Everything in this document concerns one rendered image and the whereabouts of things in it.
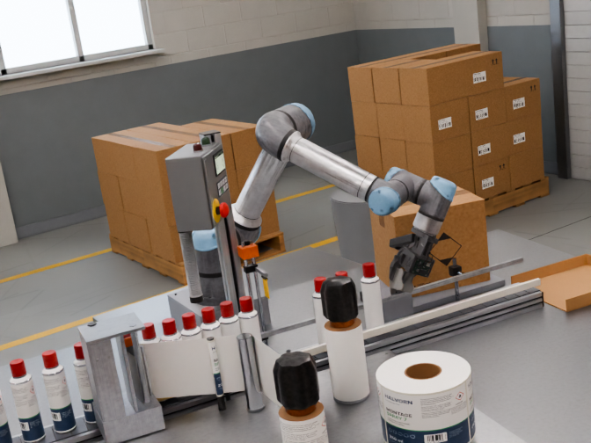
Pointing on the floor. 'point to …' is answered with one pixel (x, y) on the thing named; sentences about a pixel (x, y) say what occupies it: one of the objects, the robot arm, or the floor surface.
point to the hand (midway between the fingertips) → (393, 293)
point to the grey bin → (353, 227)
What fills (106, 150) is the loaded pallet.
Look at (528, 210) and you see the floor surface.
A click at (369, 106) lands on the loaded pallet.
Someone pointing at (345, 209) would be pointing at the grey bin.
